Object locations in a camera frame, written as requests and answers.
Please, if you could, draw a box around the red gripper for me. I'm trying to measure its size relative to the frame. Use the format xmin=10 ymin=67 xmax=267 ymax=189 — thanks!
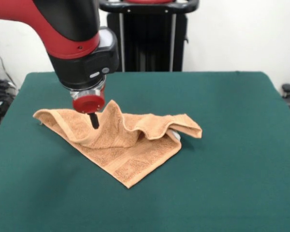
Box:
xmin=72 ymin=86 xmax=106 ymax=129

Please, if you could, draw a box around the black equipment pile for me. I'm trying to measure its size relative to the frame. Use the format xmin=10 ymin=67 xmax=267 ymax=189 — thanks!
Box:
xmin=0 ymin=64 xmax=18 ymax=128

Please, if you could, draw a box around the tan terry towel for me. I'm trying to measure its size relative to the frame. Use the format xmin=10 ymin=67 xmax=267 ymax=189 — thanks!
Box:
xmin=33 ymin=100 xmax=203 ymax=189

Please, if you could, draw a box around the dark green table cloth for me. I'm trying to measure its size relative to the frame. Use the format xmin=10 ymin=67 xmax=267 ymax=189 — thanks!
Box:
xmin=0 ymin=71 xmax=290 ymax=232

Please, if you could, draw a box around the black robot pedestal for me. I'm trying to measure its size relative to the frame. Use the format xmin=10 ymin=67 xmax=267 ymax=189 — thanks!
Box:
xmin=98 ymin=0 xmax=199 ymax=73

